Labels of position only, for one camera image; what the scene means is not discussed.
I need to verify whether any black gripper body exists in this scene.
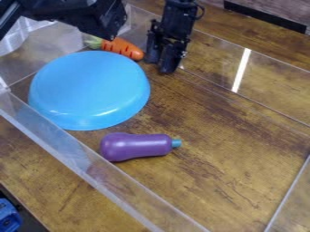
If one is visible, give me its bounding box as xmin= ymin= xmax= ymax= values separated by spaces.
xmin=149 ymin=0 xmax=206 ymax=44

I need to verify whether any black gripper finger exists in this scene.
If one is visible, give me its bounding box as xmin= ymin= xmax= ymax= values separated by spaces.
xmin=146 ymin=31 xmax=162 ymax=63
xmin=158 ymin=39 xmax=188 ymax=73

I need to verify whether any orange toy carrot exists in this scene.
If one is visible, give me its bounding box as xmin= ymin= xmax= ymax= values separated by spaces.
xmin=85 ymin=35 xmax=145 ymax=61

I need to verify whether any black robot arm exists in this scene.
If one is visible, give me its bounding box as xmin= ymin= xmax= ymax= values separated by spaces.
xmin=0 ymin=0 xmax=205 ymax=73

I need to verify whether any blue upturned bowl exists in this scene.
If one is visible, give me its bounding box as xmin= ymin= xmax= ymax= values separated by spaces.
xmin=29 ymin=51 xmax=150 ymax=131

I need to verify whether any purple toy eggplant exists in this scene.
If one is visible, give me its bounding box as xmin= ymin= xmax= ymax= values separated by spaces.
xmin=101 ymin=132 xmax=182 ymax=161

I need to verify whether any blue object at corner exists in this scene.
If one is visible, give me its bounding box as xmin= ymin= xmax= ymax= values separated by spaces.
xmin=0 ymin=198 xmax=22 ymax=232

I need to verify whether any clear acrylic enclosure wall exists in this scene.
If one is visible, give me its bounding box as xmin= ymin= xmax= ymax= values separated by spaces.
xmin=0 ymin=0 xmax=310 ymax=232

